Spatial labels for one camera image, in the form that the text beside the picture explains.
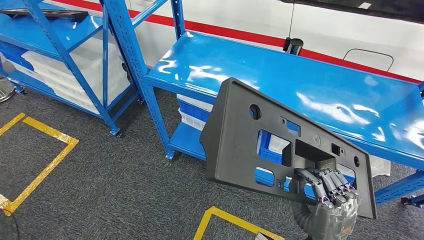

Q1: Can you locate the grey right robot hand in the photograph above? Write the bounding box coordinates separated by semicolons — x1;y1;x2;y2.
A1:
290;167;361;240

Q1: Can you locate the black plastic bracket panel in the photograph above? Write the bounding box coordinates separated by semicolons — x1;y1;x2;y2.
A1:
199;77;378;220
0;8;89;23

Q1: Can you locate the yellow floor tape square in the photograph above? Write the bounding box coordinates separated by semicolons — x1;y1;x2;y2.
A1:
0;112;80;217
193;205;286;240

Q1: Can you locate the white car body red stripe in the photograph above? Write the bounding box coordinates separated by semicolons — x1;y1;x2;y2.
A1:
49;0;424;84

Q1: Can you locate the round silver stand base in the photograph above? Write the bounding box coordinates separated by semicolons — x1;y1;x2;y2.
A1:
0;77;16;104

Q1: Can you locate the black chrome stanchion post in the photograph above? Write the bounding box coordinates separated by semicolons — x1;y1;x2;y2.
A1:
283;37;305;56

